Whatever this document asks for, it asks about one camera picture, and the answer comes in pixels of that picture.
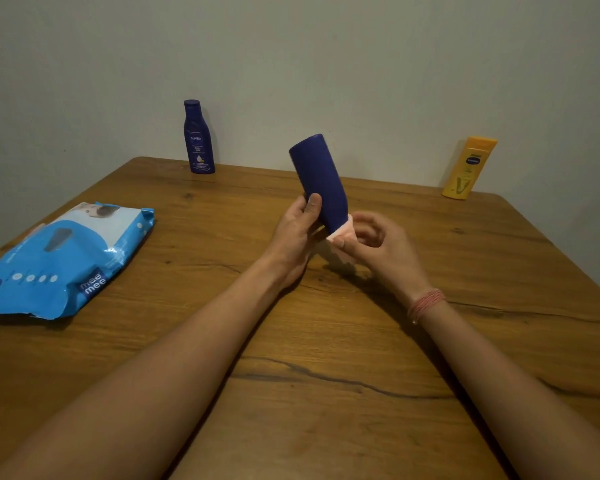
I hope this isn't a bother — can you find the person's left hand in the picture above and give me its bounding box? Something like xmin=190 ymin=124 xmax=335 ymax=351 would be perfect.
xmin=261 ymin=193 xmax=327 ymax=290

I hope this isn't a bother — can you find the person's right hand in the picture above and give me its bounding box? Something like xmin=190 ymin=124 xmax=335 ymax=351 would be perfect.
xmin=331 ymin=211 xmax=435 ymax=308

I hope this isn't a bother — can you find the white wet wipe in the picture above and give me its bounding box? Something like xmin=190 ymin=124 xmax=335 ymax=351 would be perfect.
xmin=326 ymin=214 xmax=357 ymax=251

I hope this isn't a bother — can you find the person's right forearm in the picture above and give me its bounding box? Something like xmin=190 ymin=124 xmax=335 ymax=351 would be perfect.
xmin=415 ymin=297 xmax=600 ymax=480

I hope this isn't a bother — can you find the person's left forearm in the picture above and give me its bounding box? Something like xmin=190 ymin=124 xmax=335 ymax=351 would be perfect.
xmin=0 ymin=259 xmax=287 ymax=480

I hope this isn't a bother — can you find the pink thread wristband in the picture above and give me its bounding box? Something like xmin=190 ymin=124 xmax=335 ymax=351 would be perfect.
xmin=407 ymin=289 xmax=447 ymax=325

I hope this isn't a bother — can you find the small dark blue lotion bottle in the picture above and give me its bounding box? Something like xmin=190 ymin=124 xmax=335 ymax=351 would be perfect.
xmin=183 ymin=99 xmax=216 ymax=175

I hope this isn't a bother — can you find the yellow lotion bottle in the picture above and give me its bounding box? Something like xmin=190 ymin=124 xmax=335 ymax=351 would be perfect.
xmin=441 ymin=136 xmax=499 ymax=200

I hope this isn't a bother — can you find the blue wet wipes pack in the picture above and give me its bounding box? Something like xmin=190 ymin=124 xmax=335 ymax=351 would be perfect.
xmin=0 ymin=202 xmax=156 ymax=321

